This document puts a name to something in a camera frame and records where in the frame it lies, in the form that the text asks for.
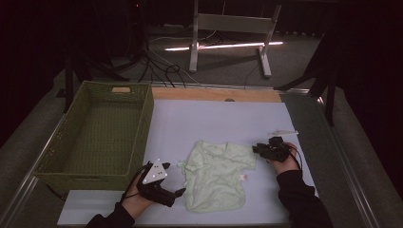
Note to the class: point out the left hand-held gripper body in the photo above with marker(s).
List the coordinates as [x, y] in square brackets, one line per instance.
[155, 173]

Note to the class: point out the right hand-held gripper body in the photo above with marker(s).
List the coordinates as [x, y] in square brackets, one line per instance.
[278, 152]

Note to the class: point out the light green baby garment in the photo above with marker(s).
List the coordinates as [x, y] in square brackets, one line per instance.
[215, 177]

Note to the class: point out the green woven basket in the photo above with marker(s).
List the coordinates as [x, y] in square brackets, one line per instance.
[104, 133]

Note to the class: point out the person's right hand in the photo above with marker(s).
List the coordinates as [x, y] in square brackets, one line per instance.
[288, 166]

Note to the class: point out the person's left hand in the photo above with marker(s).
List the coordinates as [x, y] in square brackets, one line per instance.
[136, 204]

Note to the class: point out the white table mat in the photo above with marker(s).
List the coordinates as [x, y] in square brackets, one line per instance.
[206, 120]

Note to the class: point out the black metal stand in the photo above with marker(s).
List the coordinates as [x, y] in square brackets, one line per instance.
[331, 101]
[69, 85]

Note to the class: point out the white metal desk frame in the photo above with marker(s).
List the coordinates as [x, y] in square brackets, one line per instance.
[234, 23]

